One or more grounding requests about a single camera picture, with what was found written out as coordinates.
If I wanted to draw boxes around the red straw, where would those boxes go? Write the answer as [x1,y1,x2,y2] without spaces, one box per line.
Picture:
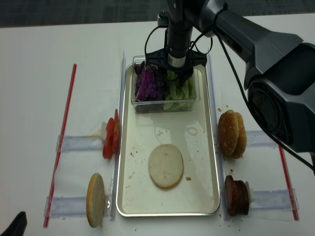
[43,64,77,228]
[278,146,299,221]

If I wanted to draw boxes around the front meat patty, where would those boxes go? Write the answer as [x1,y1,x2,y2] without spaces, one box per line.
[224,175,240,216]

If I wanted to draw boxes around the rear meat patty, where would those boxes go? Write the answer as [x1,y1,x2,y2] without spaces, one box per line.
[235,180,250,215]

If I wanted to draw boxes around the front tomato slice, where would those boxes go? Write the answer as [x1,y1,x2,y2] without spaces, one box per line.
[102,118,114,159]

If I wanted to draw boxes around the back tomato slice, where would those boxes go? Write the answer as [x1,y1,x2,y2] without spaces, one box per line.
[112,109,120,152]

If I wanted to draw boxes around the left upper clear rail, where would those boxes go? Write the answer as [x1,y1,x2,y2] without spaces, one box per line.
[56,135,103,152]

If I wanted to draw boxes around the sesame bun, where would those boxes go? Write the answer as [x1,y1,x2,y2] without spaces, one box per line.
[232,113,247,159]
[218,110,239,156]

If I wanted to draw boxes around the black object bottom left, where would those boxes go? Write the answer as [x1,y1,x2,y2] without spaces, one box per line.
[0,211,28,236]

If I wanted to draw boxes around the tomato slice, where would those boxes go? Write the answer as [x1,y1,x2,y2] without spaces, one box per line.
[102,118,114,159]
[112,109,120,152]

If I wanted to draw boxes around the right long clear divider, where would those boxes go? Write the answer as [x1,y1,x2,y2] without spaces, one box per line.
[207,54,229,222]

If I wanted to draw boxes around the rear sesame bun top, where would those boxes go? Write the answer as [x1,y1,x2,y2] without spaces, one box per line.
[232,113,247,159]

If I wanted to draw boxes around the left red straw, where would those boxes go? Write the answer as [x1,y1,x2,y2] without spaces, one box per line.
[43,64,77,228]

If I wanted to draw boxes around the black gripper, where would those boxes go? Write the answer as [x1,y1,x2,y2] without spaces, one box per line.
[145,49,207,77]

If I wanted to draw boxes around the clear plastic salad box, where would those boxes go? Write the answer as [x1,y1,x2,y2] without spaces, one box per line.
[130,56,200,113]

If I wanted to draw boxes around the purple cabbage shreds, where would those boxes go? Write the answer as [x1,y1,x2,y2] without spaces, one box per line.
[134,61,164,113]

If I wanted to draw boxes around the right lower clear rail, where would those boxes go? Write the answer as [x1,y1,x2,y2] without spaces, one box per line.
[249,189,299,210]

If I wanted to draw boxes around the white block by tomato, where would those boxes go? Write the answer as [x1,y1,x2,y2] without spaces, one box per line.
[99,122,107,142]

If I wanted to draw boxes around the upright bun half left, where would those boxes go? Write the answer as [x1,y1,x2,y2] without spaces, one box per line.
[86,173,105,228]

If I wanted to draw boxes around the clear rail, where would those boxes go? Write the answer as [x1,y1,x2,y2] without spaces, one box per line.
[246,130,277,147]
[44,197,87,218]
[249,189,299,210]
[56,135,103,152]

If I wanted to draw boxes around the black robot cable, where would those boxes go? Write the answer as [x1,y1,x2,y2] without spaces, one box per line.
[143,2,315,170]

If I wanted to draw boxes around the cream metal tray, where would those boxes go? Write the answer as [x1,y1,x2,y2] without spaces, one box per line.
[116,65,220,217]

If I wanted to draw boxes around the meat patty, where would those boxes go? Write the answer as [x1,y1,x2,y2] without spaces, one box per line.
[224,175,240,216]
[235,180,250,215]

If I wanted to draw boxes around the left lower clear rail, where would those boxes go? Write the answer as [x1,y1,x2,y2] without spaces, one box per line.
[44,197,87,218]

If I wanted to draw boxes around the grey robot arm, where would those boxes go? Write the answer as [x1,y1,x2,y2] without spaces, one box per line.
[145,0,315,159]

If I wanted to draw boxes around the right red straw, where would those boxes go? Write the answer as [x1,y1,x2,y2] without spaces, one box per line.
[278,146,299,221]

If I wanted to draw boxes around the front sesame bun top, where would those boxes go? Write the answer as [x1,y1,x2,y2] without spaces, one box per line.
[218,110,239,156]

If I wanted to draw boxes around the bun bottom on tray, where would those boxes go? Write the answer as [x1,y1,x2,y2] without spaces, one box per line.
[148,144,184,189]

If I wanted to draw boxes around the green lettuce pile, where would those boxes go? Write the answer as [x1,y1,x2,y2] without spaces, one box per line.
[163,71,196,111]

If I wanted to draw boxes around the right upper clear rail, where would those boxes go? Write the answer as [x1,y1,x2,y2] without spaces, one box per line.
[246,130,277,147]

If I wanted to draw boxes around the white block by patties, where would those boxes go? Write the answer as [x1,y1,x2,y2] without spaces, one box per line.
[245,181,254,205]

